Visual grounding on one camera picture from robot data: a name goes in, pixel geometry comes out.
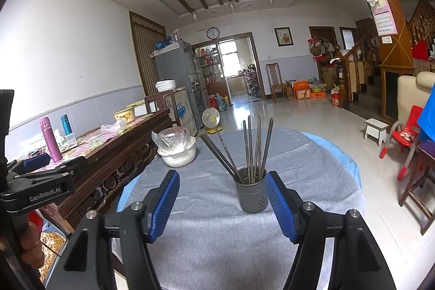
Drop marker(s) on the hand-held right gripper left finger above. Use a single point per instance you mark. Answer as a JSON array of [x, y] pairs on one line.
[[163, 208]]

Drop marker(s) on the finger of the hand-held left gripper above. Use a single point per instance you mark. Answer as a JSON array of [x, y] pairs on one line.
[[68, 167], [35, 161]]

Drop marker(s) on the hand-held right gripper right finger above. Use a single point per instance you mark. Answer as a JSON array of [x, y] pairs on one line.
[[282, 208]]

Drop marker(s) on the grey metal utensil holder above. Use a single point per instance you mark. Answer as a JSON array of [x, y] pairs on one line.
[[251, 196]]

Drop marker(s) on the bundle of grey chopsticks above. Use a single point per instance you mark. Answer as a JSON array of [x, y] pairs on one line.
[[253, 174]]

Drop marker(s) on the person's left hand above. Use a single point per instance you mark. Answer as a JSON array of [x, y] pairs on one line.
[[30, 242]]

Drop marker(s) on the red box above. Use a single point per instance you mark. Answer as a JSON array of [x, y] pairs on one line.
[[35, 217]]

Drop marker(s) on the purple thermos bottle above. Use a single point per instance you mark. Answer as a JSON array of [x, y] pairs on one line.
[[51, 140]]

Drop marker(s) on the clear plastic container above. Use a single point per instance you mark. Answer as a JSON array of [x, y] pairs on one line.
[[69, 139]]

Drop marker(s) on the patterned sideboard mat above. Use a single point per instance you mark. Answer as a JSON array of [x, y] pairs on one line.
[[91, 140]]

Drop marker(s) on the teal thermos bottle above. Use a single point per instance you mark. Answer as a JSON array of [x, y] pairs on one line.
[[66, 124]]

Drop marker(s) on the carved wooden sideboard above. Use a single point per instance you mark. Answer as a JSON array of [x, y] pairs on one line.
[[112, 167]]

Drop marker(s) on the round table with grey cloth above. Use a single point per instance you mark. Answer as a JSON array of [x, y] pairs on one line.
[[210, 229]]

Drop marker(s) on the golden speckled cloth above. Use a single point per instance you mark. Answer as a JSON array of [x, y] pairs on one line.
[[52, 249]]

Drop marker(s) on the crumpled clear plastic bag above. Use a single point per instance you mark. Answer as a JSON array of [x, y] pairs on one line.
[[110, 128]]

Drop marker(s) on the blue table cover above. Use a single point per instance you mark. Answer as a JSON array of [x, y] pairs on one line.
[[340, 157]]

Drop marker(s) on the white freezer with blue print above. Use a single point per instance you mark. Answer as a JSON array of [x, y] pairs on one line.
[[185, 113]]

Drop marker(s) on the dark wooden chair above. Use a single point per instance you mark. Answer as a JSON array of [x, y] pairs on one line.
[[163, 106]]

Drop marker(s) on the orange carton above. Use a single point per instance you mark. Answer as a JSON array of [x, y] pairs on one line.
[[301, 91]]

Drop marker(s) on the brown wooden chair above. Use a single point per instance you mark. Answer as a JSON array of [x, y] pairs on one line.
[[278, 86]]

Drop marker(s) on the small white stool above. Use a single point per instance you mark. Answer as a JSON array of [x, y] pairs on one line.
[[375, 128]]

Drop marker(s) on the grey refrigerator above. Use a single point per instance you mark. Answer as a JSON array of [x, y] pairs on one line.
[[176, 72]]

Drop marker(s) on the brown curtained door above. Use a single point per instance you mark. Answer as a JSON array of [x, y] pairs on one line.
[[146, 48]]

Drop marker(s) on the dark wooden stool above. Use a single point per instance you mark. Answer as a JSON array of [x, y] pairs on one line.
[[421, 181]]

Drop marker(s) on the red child chair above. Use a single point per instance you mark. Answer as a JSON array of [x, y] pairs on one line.
[[406, 137]]

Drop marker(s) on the shelf with bottles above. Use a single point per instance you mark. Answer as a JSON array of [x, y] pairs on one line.
[[210, 69]]

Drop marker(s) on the wooden stair railing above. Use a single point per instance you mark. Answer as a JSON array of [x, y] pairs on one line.
[[351, 72]]

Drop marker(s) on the blue garment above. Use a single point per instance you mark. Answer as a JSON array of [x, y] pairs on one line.
[[428, 123]]

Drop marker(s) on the framed flower picture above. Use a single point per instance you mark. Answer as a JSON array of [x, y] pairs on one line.
[[283, 37]]

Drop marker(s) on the cream armchair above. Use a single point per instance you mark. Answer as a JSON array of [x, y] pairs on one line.
[[413, 93]]

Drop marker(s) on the round wall clock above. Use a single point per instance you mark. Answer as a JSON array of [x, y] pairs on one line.
[[213, 33]]

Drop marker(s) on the pink wall calendar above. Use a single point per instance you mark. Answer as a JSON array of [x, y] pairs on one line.
[[384, 18]]

